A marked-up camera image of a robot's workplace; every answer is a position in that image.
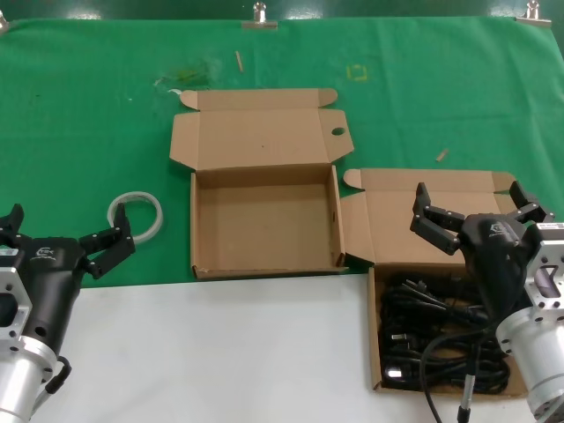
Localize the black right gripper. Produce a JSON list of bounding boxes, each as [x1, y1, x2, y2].
[[409, 179, 557, 319]]

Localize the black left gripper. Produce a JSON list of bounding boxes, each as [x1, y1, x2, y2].
[[0, 203, 137, 354]]

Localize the black power cable bundle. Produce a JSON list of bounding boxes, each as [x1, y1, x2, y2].
[[379, 271, 512, 393]]

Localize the open brown cardboard box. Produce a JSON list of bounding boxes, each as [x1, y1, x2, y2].
[[339, 167, 530, 400], [168, 87, 355, 280]]

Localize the clear tape roll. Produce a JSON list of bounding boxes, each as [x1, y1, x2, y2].
[[108, 190, 165, 245]]

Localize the metal binder clip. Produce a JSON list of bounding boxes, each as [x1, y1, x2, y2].
[[241, 1, 279, 31], [515, 1, 553, 28]]

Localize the crumpled clear tape scrap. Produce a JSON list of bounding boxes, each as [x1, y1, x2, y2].
[[153, 61, 221, 87]]

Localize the silver left camera mount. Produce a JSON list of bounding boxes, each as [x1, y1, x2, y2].
[[0, 249, 34, 353]]

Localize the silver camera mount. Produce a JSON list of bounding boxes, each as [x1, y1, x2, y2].
[[526, 222, 564, 327], [0, 249, 34, 353]]

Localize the silver right camera mount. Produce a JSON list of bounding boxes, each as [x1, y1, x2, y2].
[[526, 222, 564, 327]]

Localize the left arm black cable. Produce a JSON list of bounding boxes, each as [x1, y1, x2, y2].
[[43, 355, 72, 396]]

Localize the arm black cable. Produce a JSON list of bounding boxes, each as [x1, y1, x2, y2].
[[419, 330, 499, 423], [43, 355, 72, 396]]

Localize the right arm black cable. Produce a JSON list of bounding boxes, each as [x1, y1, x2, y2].
[[419, 330, 499, 423]]

